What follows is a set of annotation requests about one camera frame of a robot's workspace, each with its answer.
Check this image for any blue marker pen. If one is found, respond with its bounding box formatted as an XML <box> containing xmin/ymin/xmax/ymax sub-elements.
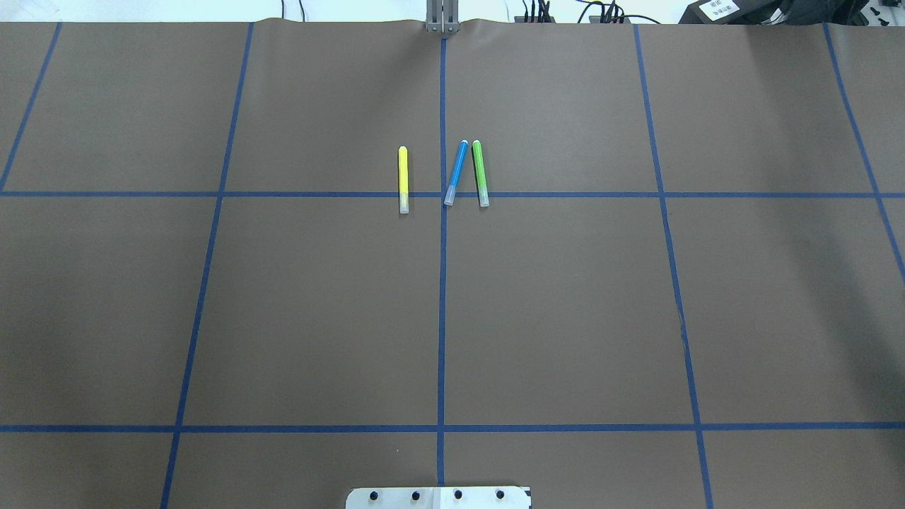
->
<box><xmin>443</xmin><ymin>139</ymin><xmax>469</xmax><ymax>207</ymax></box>

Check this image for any green marker pen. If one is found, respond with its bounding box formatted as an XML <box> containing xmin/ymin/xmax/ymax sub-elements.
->
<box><xmin>472</xmin><ymin>139</ymin><xmax>489</xmax><ymax>209</ymax></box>

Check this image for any yellow marker pen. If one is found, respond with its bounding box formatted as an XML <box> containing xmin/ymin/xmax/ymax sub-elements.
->
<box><xmin>397</xmin><ymin>146</ymin><xmax>409</xmax><ymax>215</ymax></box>

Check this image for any black power adapter box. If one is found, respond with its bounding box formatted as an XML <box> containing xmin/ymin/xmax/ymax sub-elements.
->
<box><xmin>679</xmin><ymin>1</ymin><xmax>782</xmax><ymax>25</ymax></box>

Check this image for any aluminium frame post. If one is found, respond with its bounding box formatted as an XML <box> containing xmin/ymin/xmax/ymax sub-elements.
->
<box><xmin>426</xmin><ymin>0</ymin><xmax>461</xmax><ymax>35</ymax></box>

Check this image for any white camera post with base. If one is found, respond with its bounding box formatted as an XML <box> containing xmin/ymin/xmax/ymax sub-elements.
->
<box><xmin>345</xmin><ymin>486</ymin><xmax>533</xmax><ymax>508</ymax></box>

